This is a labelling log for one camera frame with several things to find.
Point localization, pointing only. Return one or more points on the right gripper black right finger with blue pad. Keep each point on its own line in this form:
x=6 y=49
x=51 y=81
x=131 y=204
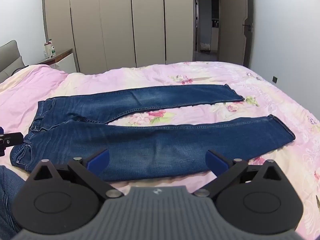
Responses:
x=256 y=199

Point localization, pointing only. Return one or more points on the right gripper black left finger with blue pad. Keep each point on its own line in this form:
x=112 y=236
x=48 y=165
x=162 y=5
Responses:
x=57 y=199

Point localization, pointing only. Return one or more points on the blue denim jeans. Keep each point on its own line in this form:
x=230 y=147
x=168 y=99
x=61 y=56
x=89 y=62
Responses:
x=65 y=127

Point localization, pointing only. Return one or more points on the person's blue jeans leg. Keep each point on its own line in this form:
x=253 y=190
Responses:
x=10 y=184

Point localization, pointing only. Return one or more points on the grey padded headboard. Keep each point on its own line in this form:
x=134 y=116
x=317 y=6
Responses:
x=10 y=60

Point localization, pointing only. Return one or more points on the white wooden-top nightstand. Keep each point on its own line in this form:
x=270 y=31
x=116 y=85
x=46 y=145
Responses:
x=63 y=61

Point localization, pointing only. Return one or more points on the white green labelled bottle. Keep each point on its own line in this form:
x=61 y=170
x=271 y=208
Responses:
x=52 y=48

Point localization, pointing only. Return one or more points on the white bottle red cap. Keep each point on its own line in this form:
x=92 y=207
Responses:
x=47 y=47

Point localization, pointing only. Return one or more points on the beige wardrobe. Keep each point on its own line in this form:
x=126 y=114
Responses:
x=111 y=34

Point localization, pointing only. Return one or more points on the beige open door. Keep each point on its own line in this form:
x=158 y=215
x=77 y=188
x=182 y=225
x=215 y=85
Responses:
x=235 y=42

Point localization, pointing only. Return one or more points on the black wall socket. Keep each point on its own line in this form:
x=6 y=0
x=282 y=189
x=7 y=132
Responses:
x=274 y=79

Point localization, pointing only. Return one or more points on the black door handle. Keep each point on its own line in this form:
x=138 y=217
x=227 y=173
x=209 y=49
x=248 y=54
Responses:
x=249 y=27

